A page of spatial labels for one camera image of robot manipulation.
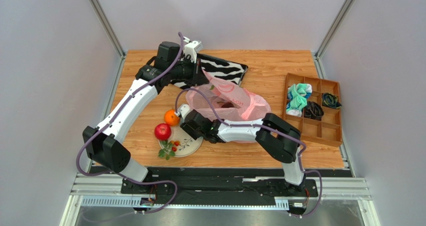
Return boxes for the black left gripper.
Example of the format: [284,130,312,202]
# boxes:
[169,57,210,87]

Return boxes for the orange fruit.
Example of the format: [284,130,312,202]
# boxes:
[163,109,181,126]

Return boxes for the pink printed plastic bag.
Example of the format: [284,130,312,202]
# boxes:
[185,73,271,121]

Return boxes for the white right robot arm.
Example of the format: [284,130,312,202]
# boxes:
[177,108,306,186]

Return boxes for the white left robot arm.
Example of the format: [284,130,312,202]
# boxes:
[76,37,207,182]

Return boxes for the white floral plate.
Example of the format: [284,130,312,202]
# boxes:
[167,126,204,157]

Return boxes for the zebra striped cloth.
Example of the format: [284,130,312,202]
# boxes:
[171,54,249,89]

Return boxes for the red apple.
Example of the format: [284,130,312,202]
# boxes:
[154,123,172,141]

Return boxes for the green leafy sprig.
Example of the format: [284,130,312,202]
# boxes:
[158,140,177,160]

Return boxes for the teal and white socks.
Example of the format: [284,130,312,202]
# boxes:
[285,83,313,117]

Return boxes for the black rolled socks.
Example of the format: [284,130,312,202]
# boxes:
[303,101,324,121]

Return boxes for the wooden compartment tray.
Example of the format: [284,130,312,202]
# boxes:
[282,73,343,147]

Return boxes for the dark blue patterned socks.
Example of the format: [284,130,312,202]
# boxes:
[321,92,342,109]

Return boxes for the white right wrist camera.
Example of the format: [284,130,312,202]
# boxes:
[175,104,191,120]

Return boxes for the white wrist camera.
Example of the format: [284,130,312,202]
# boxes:
[175,104,191,120]
[183,36,204,62]

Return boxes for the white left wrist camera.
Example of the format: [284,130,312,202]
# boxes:
[183,36,204,62]

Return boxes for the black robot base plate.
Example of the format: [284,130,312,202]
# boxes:
[120,167,319,206]

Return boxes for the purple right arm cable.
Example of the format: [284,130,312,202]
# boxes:
[175,87,323,218]

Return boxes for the aluminium frame rail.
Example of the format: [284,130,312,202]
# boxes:
[60,175,380,226]

